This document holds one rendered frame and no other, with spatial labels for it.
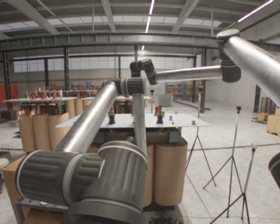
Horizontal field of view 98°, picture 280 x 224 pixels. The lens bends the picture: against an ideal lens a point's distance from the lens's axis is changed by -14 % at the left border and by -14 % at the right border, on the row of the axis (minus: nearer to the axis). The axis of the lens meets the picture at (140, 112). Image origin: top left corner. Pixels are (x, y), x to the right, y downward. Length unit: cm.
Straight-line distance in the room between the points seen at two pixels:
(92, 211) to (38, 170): 28
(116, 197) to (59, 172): 21
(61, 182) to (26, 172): 16
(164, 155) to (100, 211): 144
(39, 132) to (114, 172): 368
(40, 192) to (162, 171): 150
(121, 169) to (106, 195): 9
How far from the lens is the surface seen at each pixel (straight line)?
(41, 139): 409
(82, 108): 751
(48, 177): 56
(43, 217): 142
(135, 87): 115
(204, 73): 126
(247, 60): 83
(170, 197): 212
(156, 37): 1008
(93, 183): 46
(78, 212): 43
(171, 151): 175
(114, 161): 47
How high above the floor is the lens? 174
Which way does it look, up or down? 9 degrees down
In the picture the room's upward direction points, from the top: straight up
